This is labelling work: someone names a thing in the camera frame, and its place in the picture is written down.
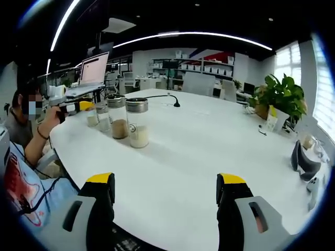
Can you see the short ceiling light strip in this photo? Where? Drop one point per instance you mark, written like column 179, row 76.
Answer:
column 48, row 66

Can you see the white office chair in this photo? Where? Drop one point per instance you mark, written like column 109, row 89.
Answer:
column 229, row 90
column 129, row 82

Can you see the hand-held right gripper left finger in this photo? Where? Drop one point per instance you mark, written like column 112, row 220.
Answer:
column 100, row 214

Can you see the small seasoning bottle beige contents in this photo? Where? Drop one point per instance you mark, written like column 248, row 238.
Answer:
column 91, row 120

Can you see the white handheld controller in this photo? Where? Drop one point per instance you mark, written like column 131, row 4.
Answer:
column 313, row 191

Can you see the person's left hand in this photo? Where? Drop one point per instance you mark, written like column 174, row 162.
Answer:
column 55, row 115

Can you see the green potted plant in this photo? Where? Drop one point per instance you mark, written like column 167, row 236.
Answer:
column 282, row 94

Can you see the small white black clip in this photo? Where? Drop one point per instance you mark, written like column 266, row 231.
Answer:
column 262, row 130

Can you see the small background potted plant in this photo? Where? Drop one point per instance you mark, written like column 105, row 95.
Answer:
column 237, row 83

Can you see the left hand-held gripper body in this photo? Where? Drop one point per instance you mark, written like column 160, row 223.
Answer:
column 56, row 94

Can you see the white storage shelf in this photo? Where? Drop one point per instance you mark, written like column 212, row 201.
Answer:
column 202, row 64

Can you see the window with white blinds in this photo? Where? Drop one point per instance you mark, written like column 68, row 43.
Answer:
column 288, row 62
column 324, row 89

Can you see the white ceiling light strip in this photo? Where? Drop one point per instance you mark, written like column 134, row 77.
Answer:
column 62, row 23
column 196, row 33

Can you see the tall seasoning bottle brown contents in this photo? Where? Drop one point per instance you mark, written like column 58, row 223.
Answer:
column 119, row 128

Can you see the white ceiling air vent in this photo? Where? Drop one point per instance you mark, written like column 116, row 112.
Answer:
column 119, row 25

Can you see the white laptop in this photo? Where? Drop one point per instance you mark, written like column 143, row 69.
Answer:
column 93, row 70

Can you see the brown cardboard box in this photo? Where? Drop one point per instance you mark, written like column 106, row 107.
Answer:
column 261, row 107

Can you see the row of white storage bins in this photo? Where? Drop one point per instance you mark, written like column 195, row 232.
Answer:
column 209, row 70

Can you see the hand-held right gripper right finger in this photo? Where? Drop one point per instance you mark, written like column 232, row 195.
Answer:
column 229, row 217

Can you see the black monitor on pole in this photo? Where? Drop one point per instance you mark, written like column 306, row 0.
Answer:
column 170, row 64

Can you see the tall seasoning bottle white contents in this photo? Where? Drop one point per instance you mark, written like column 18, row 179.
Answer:
column 137, row 136

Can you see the small white paper bag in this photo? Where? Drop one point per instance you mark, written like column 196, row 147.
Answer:
column 272, row 121

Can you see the person in blue shirt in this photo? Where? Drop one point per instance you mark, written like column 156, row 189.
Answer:
column 52, row 193

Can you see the small seasoning bottle white contents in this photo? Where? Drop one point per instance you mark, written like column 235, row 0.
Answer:
column 104, row 124

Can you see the grey mesh office chair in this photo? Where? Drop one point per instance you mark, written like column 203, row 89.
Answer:
column 199, row 83

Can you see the clear jar beige contents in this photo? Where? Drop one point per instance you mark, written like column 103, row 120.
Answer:
column 308, row 142

